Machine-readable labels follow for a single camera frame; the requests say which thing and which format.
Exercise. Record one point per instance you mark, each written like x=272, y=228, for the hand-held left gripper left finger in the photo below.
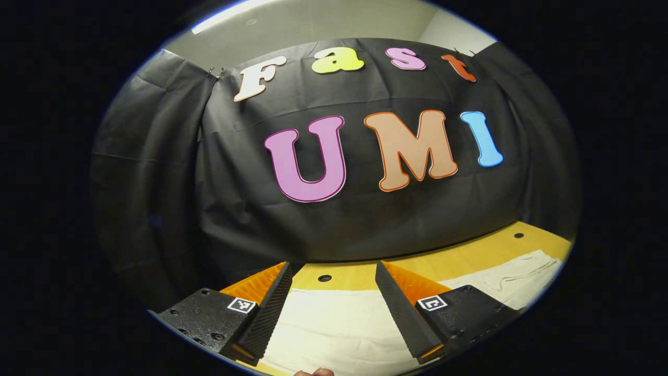
x=269, y=313

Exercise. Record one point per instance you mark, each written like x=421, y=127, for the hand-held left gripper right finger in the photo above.
x=402, y=313

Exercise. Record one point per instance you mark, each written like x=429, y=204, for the black backdrop cloth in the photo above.
x=235, y=209

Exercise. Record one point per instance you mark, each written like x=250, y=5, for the white jeans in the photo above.
x=339, y=329

